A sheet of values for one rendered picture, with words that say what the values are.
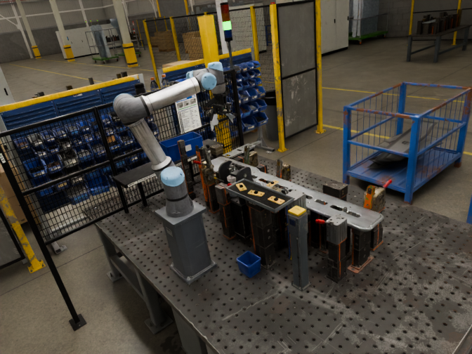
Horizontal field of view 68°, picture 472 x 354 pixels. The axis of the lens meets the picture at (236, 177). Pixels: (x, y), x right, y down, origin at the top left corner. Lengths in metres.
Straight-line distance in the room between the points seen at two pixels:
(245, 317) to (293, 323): 0.23
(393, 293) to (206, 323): 0.92
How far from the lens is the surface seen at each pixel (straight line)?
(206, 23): 3.07
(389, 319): 1.83
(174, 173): 1.79
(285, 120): 5.27
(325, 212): 1.93
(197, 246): 1.96
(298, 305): 1.84
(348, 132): 4.01
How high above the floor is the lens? 2.04
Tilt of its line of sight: 26 degrees down
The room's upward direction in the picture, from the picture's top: 8 degrees counter-clockwise
